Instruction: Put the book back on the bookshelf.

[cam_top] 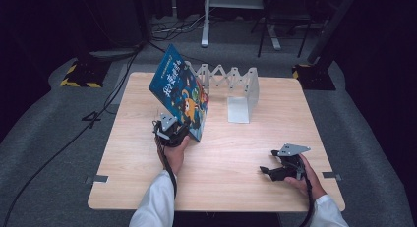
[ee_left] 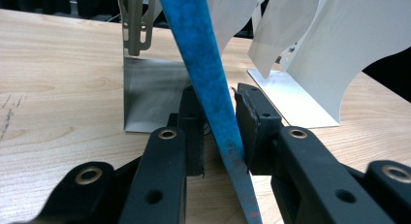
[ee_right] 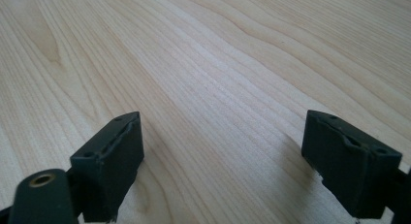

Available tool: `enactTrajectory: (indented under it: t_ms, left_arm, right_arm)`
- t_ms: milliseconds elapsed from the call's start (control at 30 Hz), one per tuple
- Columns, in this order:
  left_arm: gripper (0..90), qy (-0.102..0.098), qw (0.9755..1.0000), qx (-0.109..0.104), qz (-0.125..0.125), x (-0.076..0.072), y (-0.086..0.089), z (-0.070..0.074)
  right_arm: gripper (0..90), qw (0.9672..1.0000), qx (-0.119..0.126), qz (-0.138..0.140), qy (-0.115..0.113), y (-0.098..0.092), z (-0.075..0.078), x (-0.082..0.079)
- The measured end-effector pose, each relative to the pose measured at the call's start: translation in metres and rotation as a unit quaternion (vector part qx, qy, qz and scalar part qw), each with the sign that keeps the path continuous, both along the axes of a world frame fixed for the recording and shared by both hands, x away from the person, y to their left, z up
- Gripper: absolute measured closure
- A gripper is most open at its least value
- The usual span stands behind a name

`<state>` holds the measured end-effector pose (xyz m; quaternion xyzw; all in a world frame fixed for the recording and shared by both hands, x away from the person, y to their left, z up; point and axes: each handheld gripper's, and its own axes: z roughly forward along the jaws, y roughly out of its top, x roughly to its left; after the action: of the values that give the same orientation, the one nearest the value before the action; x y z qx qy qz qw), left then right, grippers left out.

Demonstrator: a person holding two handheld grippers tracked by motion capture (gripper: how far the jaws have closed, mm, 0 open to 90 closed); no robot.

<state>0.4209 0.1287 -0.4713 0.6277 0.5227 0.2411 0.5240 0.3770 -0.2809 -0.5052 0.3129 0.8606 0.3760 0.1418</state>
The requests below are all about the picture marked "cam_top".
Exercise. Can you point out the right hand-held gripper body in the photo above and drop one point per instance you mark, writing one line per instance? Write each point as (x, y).
(291, 166)

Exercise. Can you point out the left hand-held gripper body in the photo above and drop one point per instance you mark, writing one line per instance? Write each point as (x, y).
(170, 133)

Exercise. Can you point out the blue cartoon picture book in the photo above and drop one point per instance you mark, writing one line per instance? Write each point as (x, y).
(178, 92)

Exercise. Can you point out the translucent expandable book rack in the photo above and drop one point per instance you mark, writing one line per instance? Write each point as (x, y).
(239, 109)

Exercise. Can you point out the person's left hand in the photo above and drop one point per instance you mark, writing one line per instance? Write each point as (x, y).
(172, 156)

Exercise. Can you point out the person's right hand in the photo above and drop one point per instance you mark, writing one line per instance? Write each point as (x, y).
(309, 184)

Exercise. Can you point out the grey tape strip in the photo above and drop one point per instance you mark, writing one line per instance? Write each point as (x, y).
(100, 179)
(331, 175)

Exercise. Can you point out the black stand with striped base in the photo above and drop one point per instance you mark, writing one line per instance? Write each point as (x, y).
(85, 74)
(316, 78)

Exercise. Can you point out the grey flat stand foot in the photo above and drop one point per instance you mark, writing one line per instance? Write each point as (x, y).
(114, 53)

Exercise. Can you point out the black chair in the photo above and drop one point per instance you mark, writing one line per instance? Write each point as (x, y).
(285, 14)

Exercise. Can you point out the white desk frame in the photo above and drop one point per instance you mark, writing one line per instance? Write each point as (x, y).
(205, 27)

